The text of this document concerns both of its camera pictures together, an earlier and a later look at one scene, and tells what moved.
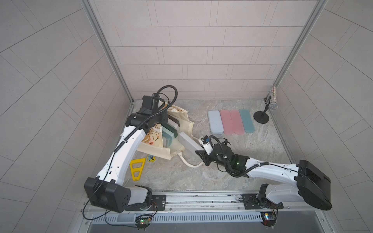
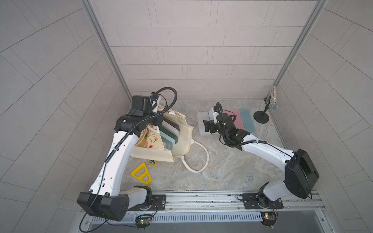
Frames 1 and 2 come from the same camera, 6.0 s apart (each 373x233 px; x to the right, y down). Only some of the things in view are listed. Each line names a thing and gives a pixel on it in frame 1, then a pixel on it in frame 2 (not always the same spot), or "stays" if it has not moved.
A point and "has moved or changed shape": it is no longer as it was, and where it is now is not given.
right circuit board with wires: x=269 y=218 stays
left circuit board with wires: x=143 y=221 stays
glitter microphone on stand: x=262 y=117 stays
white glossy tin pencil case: x=189 y=141 -> x=201 y=116
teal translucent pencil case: x=247 y=121 stays
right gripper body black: x=213 y=157 -> x=216 y=127
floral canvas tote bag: x=153 y=143 has moved or changed shape
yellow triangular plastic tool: x=137 y=170 -> x=141 y=173
